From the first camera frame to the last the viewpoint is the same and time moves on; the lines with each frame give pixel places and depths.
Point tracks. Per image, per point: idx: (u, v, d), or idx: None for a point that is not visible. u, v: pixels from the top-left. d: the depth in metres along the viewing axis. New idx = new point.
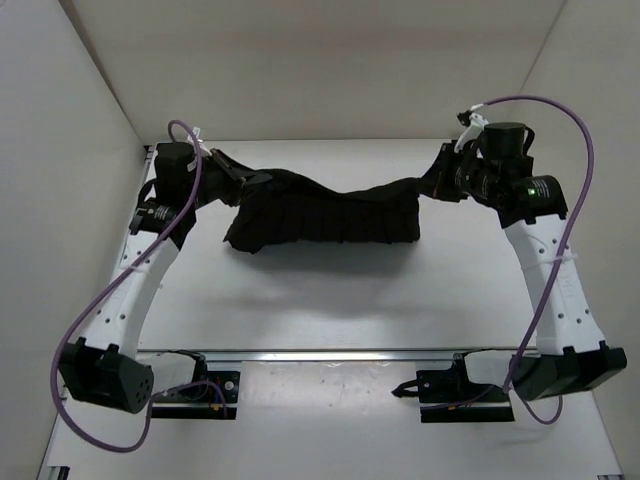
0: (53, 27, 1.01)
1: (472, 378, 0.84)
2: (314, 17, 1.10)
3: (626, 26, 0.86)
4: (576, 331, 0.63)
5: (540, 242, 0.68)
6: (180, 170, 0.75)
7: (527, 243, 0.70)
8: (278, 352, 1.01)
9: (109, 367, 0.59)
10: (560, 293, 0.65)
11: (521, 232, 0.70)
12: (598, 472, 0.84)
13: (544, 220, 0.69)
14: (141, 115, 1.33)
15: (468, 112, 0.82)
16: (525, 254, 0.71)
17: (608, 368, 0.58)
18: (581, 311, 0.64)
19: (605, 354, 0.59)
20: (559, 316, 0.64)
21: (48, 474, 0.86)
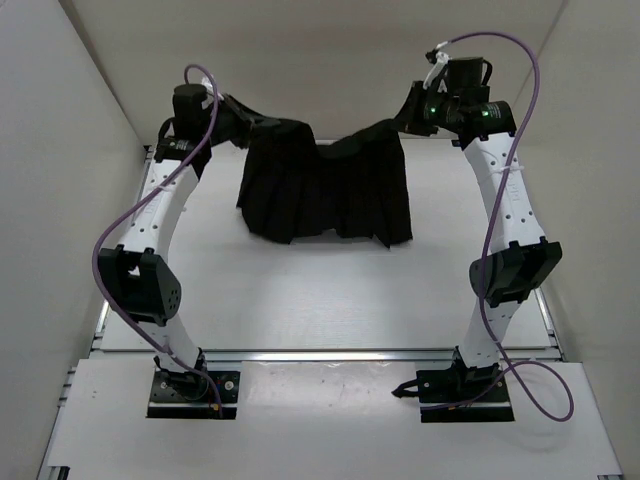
0: (52, 26, 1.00)
1: (468, 362, 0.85)
2: (315, 16, 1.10)
3: (626, 26, 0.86)
4: (521, 229, 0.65)
5: (491, 155, 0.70)
6: (197, 106, 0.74)
7: (482, 159, 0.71)
8: (277, 352, 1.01)
9: (148, 266, 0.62)
10: (507, 197, 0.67)
11: (475, 150, 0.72)
12: (598, 472, 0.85)
13: (496, 137, 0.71)
14: (141, 114, 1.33)
15: (435, 51, 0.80)
16: (481, 172, 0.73)
17: (549, 257, 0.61)
18: (525, 213, 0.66)
19: (550, 246, 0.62)
20: (506, 217, 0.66)
21: (48, 474, 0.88)
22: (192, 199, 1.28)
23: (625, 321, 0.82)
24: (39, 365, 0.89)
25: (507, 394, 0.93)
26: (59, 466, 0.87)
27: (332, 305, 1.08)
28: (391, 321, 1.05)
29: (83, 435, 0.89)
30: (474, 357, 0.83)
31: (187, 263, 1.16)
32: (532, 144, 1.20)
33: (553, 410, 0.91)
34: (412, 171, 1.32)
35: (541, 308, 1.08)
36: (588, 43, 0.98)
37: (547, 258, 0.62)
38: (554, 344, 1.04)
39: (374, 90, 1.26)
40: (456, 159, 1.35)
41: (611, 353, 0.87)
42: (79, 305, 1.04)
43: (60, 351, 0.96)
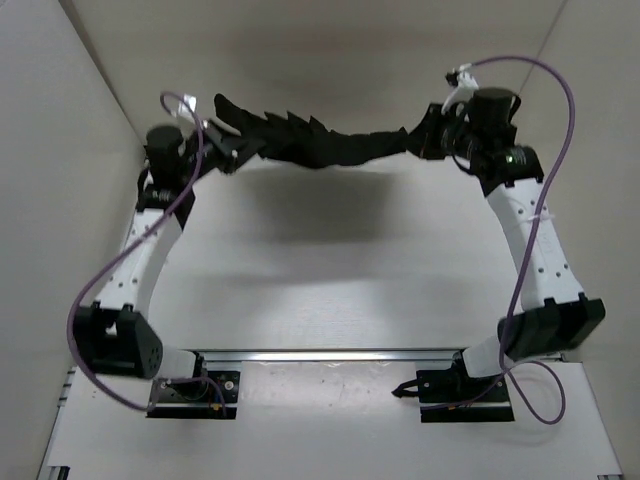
0: (52, 26, 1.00)
1: (471, 371, 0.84)
2: (315, 17, 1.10)
3: (625, 26, 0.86)
4: (557, 283, 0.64)
5: (518, 203, 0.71)
6: (173, 156, 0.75)
7: (507, 206, 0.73)
8: (277, 352, 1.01)
9: (125, 328, 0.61)
10: (539, 250, 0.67)
11: (501, 197, 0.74)
12: (598, 471, 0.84)
13: (523, 184, 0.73)
14: (141, 115, 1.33)
15: (456, 73, 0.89)
16: (506, 221, 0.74)
17: (591, 317, 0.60)
18: (560, 266, 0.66)
19: (585, 303, 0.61)
20: (539, 270, 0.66)
21: (48, 474, 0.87)
22: None
23: (626, 321, 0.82)
24: (39, 365, 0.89)
25: (507, 394, 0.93)
26: (59, 466, 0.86)
27: (332, 305, 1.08)
28: (391, 321, 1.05)
29: (83, 435, 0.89)
30: (478, 368, 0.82)
31: (187, 264, 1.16)
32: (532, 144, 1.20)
33: (552, 411, 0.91)
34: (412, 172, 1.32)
35: None
36: (588, 43, 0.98)
37: (582, 315, 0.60)
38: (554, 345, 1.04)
39: (374, 90, 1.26)
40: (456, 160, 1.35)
41: (611, 353, 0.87)
42: None
43: (60, 351, 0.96)
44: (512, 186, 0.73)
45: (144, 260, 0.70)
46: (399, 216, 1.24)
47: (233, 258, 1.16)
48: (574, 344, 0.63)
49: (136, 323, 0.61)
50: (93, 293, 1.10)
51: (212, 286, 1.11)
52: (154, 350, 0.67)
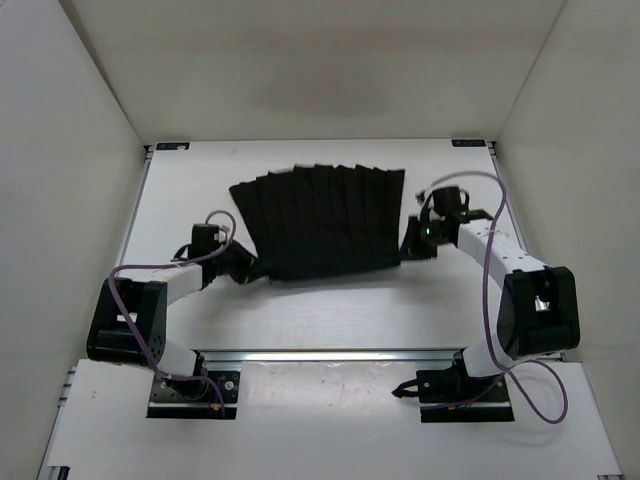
0: (52, 26, 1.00)
1: (472, 370, 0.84)
2: (314, 16, 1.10)
3: (625, 25, 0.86)
4: (520, 260, 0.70)
5: (477, 229, 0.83)
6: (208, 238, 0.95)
7: (468, 236, 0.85)
8: (278, 352, 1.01)
9: (150, 287, 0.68)
10: (498, 248, 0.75)
11: (464, 234, 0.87)
12: (598, 471, 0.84)
13: (476, 223, 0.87)
14: (141, 115, 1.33)
15: (422, 194, 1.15)
16: (477, 252, 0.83)
17: (561, 274, 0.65)
18: (520, 253, 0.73)
19: (549, 269, 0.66)
20: (504, 257, 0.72)
21: (48, 474, 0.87)
22: (192, 200, 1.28)
23: (626, 321, 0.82)
24: (39, 365, 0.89)
25: (507, 394, 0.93)
26: (59, 466, 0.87)
27: (332, 305, 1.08)
28: (391, 321, 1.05)
29: (83, 435, 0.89)
30: (477, 368, 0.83)
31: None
32: (532, 144, 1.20)
33: (552, 411, 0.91)
34: (412, 172, 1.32)
35: None
36: (587, 43, 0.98)
37: (553, 278, 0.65)
38: None
39: (374, 90, 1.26)
40: (456, 160, 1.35)
41: (611, 353, 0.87)
42: (79, 305, 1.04)
43: (60, 351, 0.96)
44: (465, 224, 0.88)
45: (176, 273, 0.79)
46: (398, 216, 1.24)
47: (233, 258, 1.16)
48: (567, 318, 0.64)
49: (164, 286, 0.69)
50: (93, 293, 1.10)
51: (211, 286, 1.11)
52: (157, 340, 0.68)
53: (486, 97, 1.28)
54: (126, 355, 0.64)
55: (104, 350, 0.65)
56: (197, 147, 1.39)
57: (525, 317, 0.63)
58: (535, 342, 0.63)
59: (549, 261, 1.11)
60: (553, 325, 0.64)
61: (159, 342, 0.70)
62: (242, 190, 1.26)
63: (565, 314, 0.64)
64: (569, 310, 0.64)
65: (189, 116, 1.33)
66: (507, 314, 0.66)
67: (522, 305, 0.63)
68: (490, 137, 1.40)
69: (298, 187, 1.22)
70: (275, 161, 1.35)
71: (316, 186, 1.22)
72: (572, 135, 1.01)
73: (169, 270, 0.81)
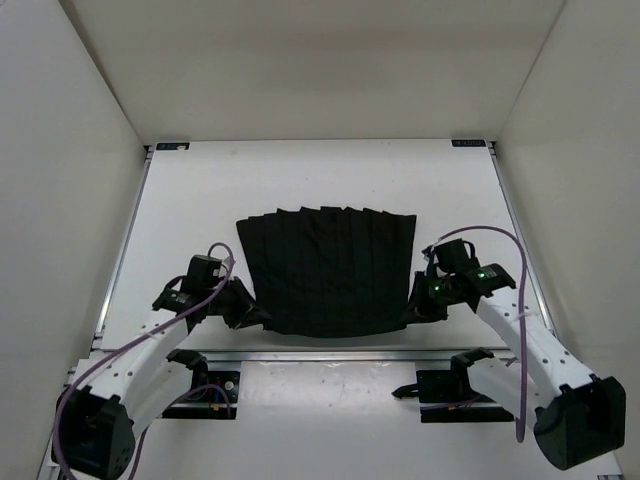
0: (53, 26, 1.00)
1: (475, 387, 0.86)
2: (314, 16, 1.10)
3: (626, 26, 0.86)
4: (563, 370, 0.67)
5: (503, 307, 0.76)
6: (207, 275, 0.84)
7: (494, 314, 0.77)
8: (277, 352, 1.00)
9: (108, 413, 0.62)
10: (535, 343, 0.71)
11: (485, 308, 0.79)
12: (598, 472, 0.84)
13: (500, 292, 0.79)
14: (141, 115, 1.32)
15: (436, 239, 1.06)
16: (498, 326, 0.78)
17: (609, 389, 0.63)
18: (561, 354, 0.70)
19: (598, 381, 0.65)
20: (544, 362, 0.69)
21: (48, 474, 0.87)
22: (192, 200, 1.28)
23: (626, 321, 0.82)
24: (39, 365, 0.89)
25: None
26: (59, 467, 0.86)
27: None
28: None
29: None
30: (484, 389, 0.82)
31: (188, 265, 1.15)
32: (532, 144, 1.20)
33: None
34: (412, 172, 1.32)
35: (541, 309, 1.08)
36: (587, 43, 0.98)
37: (603, 391, 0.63)
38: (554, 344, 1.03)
39: (374, 91, 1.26)
40: (455, 159, 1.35)
41: (611, 354, 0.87)
42: (79, 305, 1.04)
43: (60, 351, 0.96)
44: (489, 295, 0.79)
45: (147, 354, 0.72)
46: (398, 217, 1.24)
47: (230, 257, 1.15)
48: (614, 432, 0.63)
49: (118, 411, 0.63)
50: (93, 294, 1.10)
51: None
52: (124, 451, 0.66)
53: (485, 97, 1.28)
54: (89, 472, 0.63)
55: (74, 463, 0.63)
56: (196, 147, 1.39)
57: (573, 434, 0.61)
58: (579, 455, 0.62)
59: (548, 261, 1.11)
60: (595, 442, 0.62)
61: (126, 449, 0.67)
62: (245, 226, 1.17)
63: (614, 429, 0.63)
64: (618, 425, 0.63)
65: (188, 116, 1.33)
66: (548, 416, 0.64)
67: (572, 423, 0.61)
68: (490, 137, 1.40)
69: (303, 224, 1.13)
70: (275, 162, 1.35)
71: (321, 227, 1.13)
72: (573, 136, 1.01)
73: (139, 347, 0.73)
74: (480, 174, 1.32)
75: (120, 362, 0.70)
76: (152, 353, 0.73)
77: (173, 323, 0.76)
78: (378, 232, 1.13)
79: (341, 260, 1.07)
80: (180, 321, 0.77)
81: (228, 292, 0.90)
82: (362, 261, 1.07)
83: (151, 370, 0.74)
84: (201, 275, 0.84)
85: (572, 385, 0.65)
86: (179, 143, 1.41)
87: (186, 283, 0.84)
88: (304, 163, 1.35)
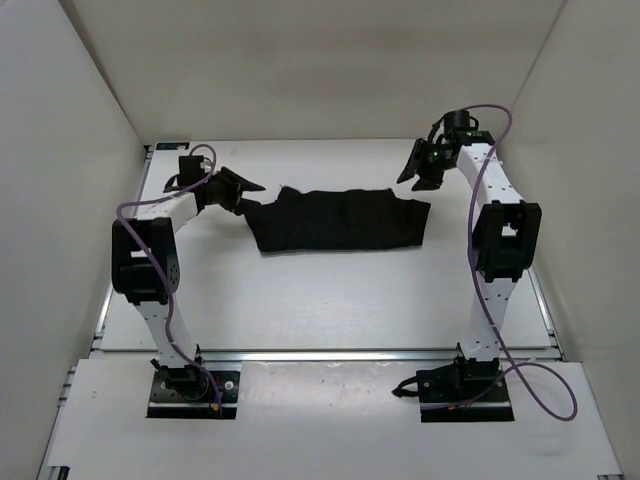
0: (52, 25, 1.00)
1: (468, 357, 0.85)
2: (314, 16, 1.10)
3: (625, 26, 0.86)
4: (502, 195, 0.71)
5: (475, 153, 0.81)
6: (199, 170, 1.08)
7: (467, 160, 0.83)
8: (277, 353, 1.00)
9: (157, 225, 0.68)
10: (488, 175, 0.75)
11: (462, 157, 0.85)
12: (598, 472, 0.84)
13: (477, 144, 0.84)
14: (141, 114, 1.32)
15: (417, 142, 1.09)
16: (469, 173, 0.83)
17: (529, 210, 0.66)
18: (506, 184, 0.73)
19: (524, 202, 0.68)
20: (489, 187, 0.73)
21: (48, 474, 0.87)
22: None
23: (626, 321, 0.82)
24: (39, 364, 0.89)
25: (507, 394, 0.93)
26: (59, 465, 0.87)
27: (332, 306, 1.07)
28: (391, 321, 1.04)
29: (84, 435, 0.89)
30: (472, 342, 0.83)
31: (196, 254, 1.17)
32: (532, 144, 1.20)
33: (553, 406, 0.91)
34: None
35: (540, 308, 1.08)
36: (587, 43, 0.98)
37: (526, 213, 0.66)
38: (554, 344, 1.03)
39: (374, 90, 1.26)
40: None
41: (610, 353, 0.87)
42: (79, 304, 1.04)
43: (60, 351, 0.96)
44: (466, 146, 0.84)
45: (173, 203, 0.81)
46: None
47: (234, 247, 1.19)
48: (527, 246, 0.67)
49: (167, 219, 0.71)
50: (93, 293, 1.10)
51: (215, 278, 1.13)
52: (173, 269, 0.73)
53: (486, 96, 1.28)
54: (148, 283, 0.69)
55: (128, 284, 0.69)
56: (196, 147, 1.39)
57: (488, 239, 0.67)
58: (495, 262, 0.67)
59: (549, 261, 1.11)
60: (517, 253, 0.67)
61: (174, 270, 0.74)
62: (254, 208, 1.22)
63: (526, 242, 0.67)
64: (531, 238, 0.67)
65: (188, 116, 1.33)
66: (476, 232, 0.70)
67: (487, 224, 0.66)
68: (490, 137, 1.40)
69: (312, 216, 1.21)
70: (275, 161, 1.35)
71: (327, 216, 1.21)
72: (572, 136, 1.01)
73: (164, 202, 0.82)
74: None
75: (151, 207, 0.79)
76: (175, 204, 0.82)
77: (180, 197, 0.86)
78: (397, 216, 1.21)
79: (344, 240, 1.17)
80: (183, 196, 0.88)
81: (217, 182, 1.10)
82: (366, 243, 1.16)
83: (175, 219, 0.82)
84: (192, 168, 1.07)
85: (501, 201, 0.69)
86: (179, 143, 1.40)
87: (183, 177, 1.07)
88: (304, 163, 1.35)
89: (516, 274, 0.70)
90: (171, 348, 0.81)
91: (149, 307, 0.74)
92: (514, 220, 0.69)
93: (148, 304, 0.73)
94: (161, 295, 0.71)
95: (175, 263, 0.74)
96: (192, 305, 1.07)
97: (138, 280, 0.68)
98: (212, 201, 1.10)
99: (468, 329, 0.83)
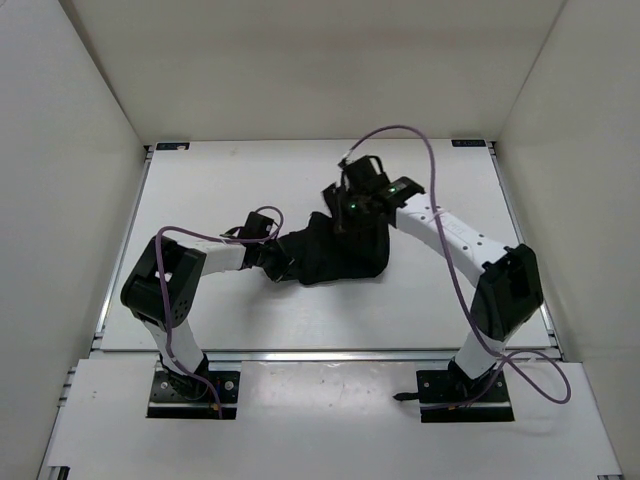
0: (52, 25, 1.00)
1: (468, 371, 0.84)
2: (314, 16, 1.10)
3: (626, 27, 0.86)
4: (482, 250, 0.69)
5: (419, 212, 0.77)
6: (261, 230, 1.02)
7: (412, 221, 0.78)
8: (278, 352, 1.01)
9: (192, 255, 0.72)
10: (452, 234, 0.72)
11: (405, 221, 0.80)
12: (598, 472, 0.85)
13: (412, 200, 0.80)
14: (141, 115, 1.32)
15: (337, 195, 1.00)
16: (419, 231, 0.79)
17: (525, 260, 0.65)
18: (477, 237, 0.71)
19: (513, 250, 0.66)
20: (465, 248, 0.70)
21: (48, 474, 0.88)
22: (191, 200, 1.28)
23: (625, 321, 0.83)
24: (39, 365, 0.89)
25: (507, 394, 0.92)
26: (59, 466, 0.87)
27: (332, 306, 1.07)
28: (391, 322, 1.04)
29: (84, 435, 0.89)
30: (477, 368, 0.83)
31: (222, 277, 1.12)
32: (532, 145, 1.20)
33: (552, 394, 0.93)
34: (412, 172, 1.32)
35: (541, 308, 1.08)
36: (587, 44, 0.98)
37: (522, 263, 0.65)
38: (554, 344, 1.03)
39: (374, 91, 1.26)
40: (456, 160, 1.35)
41: (611, 354, 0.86)
42: (79, 304, 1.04)
43: (60, 351, 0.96)
44: (403, 207, 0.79)
45: (218, 246, 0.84)
46: None
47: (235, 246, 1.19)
48: (535, 289, 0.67)
49: (202, 257, 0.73)
50: (93, 292, 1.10)
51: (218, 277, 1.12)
52: (183, 304, 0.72)
53: (485, 96, 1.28)
54: (152, 310, 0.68)
55: (135, 300, 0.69)
56: (196, 147, 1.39)
57: (501, 304, 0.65)
58: (514, 322, 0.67)
59: (548, 262, 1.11)
60: (529, 300, 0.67)
61: (184, 305, 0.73)
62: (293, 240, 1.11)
63: (533, 286, 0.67)
64: (536, 280, 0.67)
65: (189, 117, 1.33)
66: (480, 300, 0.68)
67: (497, 289, 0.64)
68: (490, 137, 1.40)
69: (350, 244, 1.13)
70: (276, 161, 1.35)
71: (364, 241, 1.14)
72: (573, 138, 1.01)
73: (213, 241, 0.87)
74: (480, 174, 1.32)
75: (199, 242, 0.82)
76: (222, 247, 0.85)
77: (229, 243, 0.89)
78: None
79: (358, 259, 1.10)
80: (234, 245, 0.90)
81: (272, 246, 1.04)
82: (374, 257, 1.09)
83: (215, 263, 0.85)
84: (255, 228, 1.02)
85: (492, 263, 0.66)
86: (179, 143, 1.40)
87: (242, 233, 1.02)
88: (304, 163, 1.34)
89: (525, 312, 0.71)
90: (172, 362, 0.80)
91: (151, 326, 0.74)
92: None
93: (152, 324, 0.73)
94: (161, 324, 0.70)
95: (185, 302, 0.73)
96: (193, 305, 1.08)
97: (144, 300, 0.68)
98: (261, 263, 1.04)
99: (467, 357, 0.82)
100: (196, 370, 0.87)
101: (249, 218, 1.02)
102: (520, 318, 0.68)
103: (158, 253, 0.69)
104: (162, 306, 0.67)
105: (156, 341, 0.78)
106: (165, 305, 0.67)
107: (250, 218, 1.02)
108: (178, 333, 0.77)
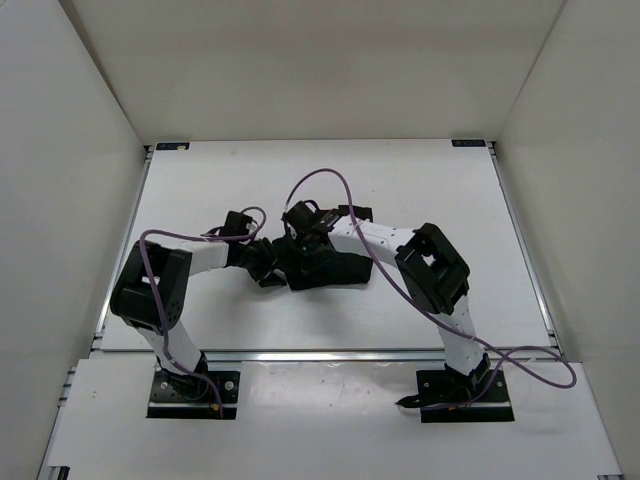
0: (52, 25, 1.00)
1: (464, 370, 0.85)
2: (314, 16, 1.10)
3: (626, 27, 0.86)
4: (396, 237, 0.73)
5: (344, 229, 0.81)
6: (242, 228, 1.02)
7: (342, 239, 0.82)
8: (278, 353, 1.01)
9: (178, 255, 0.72)
10: (371, 235, 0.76)
11: (337, 240, 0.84)
12: (599, 472, 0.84)
13: (340, 221, 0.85)
14: (141, 115, 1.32)
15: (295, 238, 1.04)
16: (352, 246, 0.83)
17: (431, 234, 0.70)
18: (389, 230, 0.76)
19: (420, 229, 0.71)
20: (382, 242, 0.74)
21: (48, 474, 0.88)
22: (191, 200, 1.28)
23: (625, 320, 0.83)
24: (39, 364, 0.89)
25: (507, 394, 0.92)
26: (59, 466, 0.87)
27: (331, 306, 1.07)
28: (390, 322, 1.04)
29: (83, 434, 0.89)
30: (468, 364, 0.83)
31: (219, 278, 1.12)
32: (532, 145, 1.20)
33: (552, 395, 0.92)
34: (411, 171, 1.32)
35: (541, 308, 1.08)
36: (587, 44, 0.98)
37: (429, 237, 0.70)
38: (554, 344, 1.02)
39: (374, 91, 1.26)
40: (456, 159, 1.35)
41: (612, 355, 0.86)
42: (79, 303, 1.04)
43: (60, 351, 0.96)
44: (332, 229, 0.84)
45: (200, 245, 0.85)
46: (397, 216, 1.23)
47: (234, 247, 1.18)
48: (455, 259, 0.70)
49: (189, 256, 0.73)
50: (93, 292, 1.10)
51: (215, 275, 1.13)
52: (176, 306, 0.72)
53: (486, 95, 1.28)
54: (145, 314, 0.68)
55: (127, 308, 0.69)
56: (196, 147, 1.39)
57: (427, 280, 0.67)
58: (450, 295, 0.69)
59: (548, 262, 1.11)
60: (452, 271, 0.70)
61: (176, 307, 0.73)
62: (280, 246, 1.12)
63: (450, 256, 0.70)
64: (450, 251, 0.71)
65: (188, 117, 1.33)
66: (409, 283, 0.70)
67: (414, 264, 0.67)
68: (491, 137, 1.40)
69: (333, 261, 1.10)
70: (275, 161, 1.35)
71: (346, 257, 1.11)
72: (572, 138, 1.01)
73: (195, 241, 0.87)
74: (480, 174, 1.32)
75: (182, 242, 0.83)
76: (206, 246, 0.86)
77: (214, 242, 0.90)
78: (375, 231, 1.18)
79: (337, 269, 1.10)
80: (217, 242, 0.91)
81: (253, 246, 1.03)
82: (355, 266, 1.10)
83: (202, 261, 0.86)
84: (236, 224, 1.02)
85: (404, 245, 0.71)
86: (179, 143, 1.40)
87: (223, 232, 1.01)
88: (303, 163, 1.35)
89: (462, 287, 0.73)
90: (172, 363, 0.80)
91: (145, 331, 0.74)
92: (423, 249, 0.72)
93: (146, 329, 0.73)
94: (157, 327, 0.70)
95: (178, 303, 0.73)
96: (189, 304, 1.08)
97: (135, 306, 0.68)
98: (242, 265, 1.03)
99: (453, 354, 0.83)
100: (196, 369, 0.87)
101: (229, 219, 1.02)
102: (453, 291, 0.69)
103: (144, 258, 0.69)
104: (156, 308, 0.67)
105: (153, 345, 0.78)
106: (158, 307, 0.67)
107: (231, 218, 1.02)
108: (174, 334, 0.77)
